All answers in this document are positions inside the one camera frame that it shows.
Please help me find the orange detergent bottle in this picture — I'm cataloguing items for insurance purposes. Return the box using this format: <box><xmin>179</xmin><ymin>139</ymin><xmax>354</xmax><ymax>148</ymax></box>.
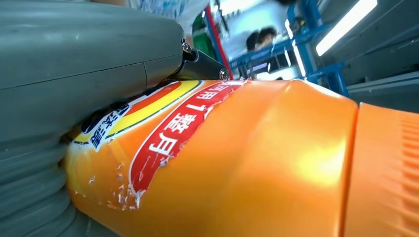
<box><xmin>64</xmin><ymin>78</ymin><xmax>419</xmax><ymax>237</ymax></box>

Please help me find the green plastic crate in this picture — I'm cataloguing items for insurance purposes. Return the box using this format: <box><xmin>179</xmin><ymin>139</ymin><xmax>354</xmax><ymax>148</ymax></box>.
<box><xmin>191</xmin><ymin>12</ymin><xmax>223</xmax><ymax>66</ymax></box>

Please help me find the red pole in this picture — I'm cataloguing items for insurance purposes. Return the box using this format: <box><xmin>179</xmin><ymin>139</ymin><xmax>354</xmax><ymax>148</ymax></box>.
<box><xmin>203</xmin><ymin>4</ymin><xmax>235</xmax><ymax>81</ymax></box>

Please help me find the blue metal rack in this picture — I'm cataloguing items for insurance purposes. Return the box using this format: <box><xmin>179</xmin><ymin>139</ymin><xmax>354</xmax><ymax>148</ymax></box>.
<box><xmin>229</xmin><ymin>0</ymin><xmax>350</xmax><ymax>98</ymax></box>

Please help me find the ceiling light strip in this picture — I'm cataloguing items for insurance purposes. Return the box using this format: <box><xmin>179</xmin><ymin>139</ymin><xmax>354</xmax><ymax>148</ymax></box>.
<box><xmin>315</xmin><ymin>0</ymin><xmax>378</xmax><ymax>57</ymax></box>

